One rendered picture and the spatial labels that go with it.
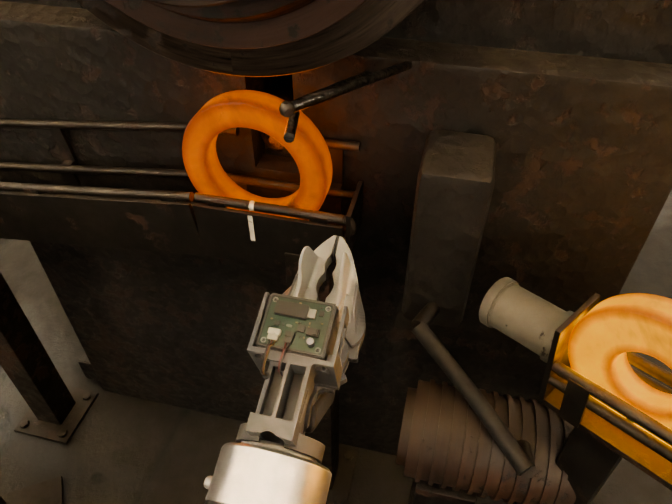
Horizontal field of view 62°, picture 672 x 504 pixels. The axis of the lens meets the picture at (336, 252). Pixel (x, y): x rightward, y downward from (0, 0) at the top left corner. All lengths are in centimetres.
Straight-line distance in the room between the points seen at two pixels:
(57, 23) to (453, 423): 69
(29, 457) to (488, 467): 101
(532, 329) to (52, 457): 108
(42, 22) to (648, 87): 70
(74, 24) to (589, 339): 69
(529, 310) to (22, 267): 152
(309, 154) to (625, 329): 36
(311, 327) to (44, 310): 130
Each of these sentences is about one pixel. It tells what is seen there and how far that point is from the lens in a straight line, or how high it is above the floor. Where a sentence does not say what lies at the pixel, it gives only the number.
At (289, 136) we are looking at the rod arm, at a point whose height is 87.
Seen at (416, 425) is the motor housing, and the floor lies 52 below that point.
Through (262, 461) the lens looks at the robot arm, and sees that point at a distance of 43.
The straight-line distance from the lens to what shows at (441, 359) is 69.
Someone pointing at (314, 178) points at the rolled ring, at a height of 76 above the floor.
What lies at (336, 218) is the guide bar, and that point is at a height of 71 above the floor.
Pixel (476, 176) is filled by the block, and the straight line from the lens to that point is 60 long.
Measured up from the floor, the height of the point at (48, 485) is 1.
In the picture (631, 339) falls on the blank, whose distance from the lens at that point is 56.
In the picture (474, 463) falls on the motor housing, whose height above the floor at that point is 50.
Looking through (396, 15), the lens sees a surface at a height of 95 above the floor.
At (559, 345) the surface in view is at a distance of 59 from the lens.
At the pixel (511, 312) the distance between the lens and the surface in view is 62.
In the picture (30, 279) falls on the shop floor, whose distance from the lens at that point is 181.
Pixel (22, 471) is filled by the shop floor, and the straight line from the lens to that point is 142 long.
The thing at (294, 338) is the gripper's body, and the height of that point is 78.
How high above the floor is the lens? 113
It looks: 43 degrees down
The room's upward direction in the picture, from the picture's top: straight up
